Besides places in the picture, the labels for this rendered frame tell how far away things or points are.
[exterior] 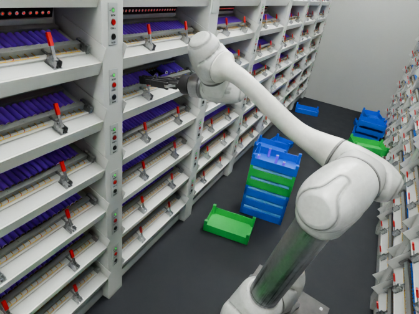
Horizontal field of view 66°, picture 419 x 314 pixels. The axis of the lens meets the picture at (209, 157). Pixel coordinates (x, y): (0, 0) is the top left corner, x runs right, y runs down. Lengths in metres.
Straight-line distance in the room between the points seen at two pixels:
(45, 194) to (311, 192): 0.81
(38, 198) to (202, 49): 0.68
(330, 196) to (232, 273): 1.28
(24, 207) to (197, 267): 1.09
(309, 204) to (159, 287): 1.22
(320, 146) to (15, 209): 0.90
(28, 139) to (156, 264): 1.12
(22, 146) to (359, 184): 0.86
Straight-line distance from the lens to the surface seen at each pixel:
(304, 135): 0.98
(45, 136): 1.06
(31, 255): 1.24
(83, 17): 1.13
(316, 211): 0.74
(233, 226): 2.21
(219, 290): 1.84
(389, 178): 0.91
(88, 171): 1.24
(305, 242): 0.88
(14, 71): 0.96
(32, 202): 1.13
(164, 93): 1.46
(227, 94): 1.12
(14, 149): 1.01
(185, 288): 1.82
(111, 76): 1.15
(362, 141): 3.40
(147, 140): 1.44
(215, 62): 1.00
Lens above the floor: 1.43
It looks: 29 degrees down
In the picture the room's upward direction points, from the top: 9 degrees clockwise
